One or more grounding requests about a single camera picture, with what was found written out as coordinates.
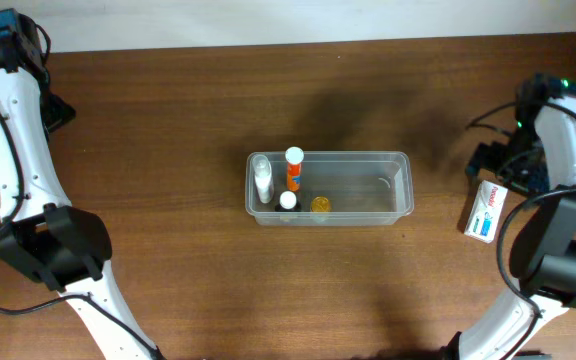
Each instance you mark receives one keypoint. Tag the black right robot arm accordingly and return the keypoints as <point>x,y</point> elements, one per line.
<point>530,212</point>

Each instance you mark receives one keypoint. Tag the white medicine box red text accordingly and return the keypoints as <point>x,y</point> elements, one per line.
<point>486,211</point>

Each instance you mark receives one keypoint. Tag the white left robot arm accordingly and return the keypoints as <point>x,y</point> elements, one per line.
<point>42,236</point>

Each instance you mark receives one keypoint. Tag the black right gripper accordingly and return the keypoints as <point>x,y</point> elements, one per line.
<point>484,159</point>

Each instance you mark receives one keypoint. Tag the small jar gold lid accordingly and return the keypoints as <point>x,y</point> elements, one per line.
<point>320,204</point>

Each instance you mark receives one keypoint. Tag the orange vitamin tube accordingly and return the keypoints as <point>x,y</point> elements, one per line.
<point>294,157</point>

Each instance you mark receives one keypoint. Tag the clear plastic container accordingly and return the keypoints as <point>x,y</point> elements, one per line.
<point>365,188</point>

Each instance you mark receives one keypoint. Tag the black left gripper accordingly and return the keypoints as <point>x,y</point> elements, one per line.
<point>59,114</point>

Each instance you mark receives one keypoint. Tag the dark syrup bottle white cap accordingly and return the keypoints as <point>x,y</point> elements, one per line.
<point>288,202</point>

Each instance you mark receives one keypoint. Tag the white plastic bottle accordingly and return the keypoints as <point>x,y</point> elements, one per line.
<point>263,178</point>

